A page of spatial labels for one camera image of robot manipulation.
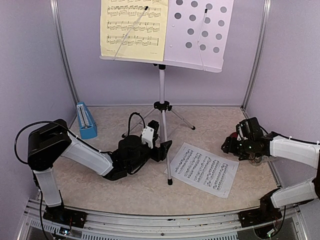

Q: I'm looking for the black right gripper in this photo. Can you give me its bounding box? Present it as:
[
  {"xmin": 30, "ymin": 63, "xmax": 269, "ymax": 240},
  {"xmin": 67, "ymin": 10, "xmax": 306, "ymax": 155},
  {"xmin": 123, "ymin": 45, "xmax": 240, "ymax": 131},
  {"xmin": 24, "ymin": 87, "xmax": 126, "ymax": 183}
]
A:
[{"xmin": 221, "ymin": 136, "xmax": 254, "ymax": 159}]

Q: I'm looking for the white sheet music page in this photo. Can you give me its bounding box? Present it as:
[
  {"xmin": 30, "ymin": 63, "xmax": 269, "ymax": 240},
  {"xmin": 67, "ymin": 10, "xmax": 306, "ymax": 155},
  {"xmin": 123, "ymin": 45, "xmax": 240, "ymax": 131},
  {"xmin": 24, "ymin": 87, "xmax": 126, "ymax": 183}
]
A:
[{"xmin": 170, "ymin": 143, "xmax": 239, "ymax": 199}]

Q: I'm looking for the blue and white box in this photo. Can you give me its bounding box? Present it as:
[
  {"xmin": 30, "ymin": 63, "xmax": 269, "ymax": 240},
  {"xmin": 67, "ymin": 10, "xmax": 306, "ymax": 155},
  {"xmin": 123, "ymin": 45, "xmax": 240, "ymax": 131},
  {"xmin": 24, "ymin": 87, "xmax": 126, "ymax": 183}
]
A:
[{"xmin": 76, "ymin": 101, "xmax": 98, "ymax": 140}]

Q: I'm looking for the yellow sheet music page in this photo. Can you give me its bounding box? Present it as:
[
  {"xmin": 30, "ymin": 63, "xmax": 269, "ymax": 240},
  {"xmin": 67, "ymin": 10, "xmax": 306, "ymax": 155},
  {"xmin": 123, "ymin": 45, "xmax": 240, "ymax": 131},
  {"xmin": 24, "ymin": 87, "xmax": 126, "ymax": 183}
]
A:
[{"xmin": 100, "ymin": 0, "xmax": 169, "ymax": 62}]

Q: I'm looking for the white perforated music stand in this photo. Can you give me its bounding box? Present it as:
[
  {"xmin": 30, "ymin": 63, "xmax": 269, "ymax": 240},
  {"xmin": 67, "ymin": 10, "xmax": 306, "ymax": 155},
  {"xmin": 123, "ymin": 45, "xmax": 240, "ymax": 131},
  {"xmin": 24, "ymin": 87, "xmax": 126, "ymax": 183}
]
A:
[{"xmin": 98, "ymin": 0, "xmax": 235, "ymax": 186}]

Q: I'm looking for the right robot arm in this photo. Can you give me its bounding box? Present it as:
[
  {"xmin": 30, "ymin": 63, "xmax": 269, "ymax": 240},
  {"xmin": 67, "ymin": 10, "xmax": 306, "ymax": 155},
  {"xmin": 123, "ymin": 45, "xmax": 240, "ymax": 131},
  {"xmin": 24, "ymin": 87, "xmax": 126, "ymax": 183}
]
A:
[{"xmin": 220, "ymin": 117, "xmax": 320, "ymax": 226}]

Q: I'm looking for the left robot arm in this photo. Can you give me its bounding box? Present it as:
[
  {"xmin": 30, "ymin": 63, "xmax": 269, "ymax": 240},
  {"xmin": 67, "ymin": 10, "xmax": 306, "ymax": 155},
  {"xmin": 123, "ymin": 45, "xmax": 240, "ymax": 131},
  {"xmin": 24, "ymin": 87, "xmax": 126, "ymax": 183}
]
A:
[{"xmin": 27, "ymin": 119, "xmax": 172, "ymax": 228}]

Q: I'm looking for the red floral saucer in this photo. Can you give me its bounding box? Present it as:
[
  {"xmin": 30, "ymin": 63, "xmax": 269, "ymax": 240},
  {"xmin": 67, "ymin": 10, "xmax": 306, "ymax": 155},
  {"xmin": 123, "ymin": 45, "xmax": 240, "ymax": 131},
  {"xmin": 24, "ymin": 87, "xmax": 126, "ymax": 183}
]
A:
[{"xmin": 230, "ymin": 132, "xmax": 238, "ymax": 138}]

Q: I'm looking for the white patterned mug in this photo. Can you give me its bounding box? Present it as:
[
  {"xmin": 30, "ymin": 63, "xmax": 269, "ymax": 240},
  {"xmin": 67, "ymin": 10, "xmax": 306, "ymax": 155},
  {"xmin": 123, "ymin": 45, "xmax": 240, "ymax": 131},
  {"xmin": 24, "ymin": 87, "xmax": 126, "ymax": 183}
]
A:
[{"xmin": 249, "ymin": 155, "xmax": 269, "ymax": 167}]

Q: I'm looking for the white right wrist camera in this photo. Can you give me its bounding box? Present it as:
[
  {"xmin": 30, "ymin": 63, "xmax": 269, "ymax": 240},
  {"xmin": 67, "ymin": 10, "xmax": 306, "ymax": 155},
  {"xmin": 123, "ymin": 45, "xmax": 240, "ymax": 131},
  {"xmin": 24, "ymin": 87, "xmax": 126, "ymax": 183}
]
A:
[{"xmin": 235, "ymin": 123, "xmax": 248, "ymax": 141}]

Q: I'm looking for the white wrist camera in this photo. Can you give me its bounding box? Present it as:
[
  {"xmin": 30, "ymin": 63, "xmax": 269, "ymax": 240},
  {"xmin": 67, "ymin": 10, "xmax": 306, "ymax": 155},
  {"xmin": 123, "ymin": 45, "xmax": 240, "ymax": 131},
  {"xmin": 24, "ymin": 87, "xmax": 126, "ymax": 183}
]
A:
[
  {"xmin": 235, "ymin": 123, "xmax": 248, "ymax": 141},
  {"xmin": 140, "ymin": 120, "xmax": 160, "ymax": 149}
]

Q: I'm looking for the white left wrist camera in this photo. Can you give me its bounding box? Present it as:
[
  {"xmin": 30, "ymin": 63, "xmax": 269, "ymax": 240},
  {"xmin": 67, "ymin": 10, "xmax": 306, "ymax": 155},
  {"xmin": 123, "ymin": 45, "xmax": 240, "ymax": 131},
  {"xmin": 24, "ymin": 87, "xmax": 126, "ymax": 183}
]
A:
[{"xmin": 140, "ymin": 120, "xmax": 160, "ymax": 149}]

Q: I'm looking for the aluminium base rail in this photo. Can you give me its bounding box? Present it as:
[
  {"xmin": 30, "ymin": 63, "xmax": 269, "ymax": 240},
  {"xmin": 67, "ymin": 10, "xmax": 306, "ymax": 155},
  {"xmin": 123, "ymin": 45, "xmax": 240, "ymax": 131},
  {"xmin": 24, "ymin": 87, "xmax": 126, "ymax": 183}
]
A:
[{"xmin": 17, "ymin": 197, "xmax": 308, "ymax": 240}]

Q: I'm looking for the right aluminium frame post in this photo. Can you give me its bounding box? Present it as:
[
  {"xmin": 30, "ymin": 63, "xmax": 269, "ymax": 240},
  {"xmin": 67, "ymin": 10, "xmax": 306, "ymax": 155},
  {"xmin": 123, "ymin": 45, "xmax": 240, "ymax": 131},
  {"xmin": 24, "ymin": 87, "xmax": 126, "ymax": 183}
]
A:
[{"xmin": 242, "ymin": 0, "xmax": 272, "ymax": 109}]

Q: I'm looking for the aluminium frame post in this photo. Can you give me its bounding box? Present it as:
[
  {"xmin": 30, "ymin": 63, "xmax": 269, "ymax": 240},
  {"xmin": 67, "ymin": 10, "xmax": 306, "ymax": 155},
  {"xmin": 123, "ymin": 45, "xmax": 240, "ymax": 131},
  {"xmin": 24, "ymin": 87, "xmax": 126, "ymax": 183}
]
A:
[
  {"xmin": 242, "ymin": 0, "xmax": 272, "ymax": 109},
  {"xmin": 49, "ymin": 0, "xmax": 79, "ymax": 105}
]

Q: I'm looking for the left aluminium frame post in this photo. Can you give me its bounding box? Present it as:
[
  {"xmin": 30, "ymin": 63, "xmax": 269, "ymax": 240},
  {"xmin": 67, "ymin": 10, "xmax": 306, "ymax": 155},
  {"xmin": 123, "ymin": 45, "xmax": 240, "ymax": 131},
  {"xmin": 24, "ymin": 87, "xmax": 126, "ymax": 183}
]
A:
[{"xmin": 49, "ymin": 0, "xmax": 79, "ymax": 105}]

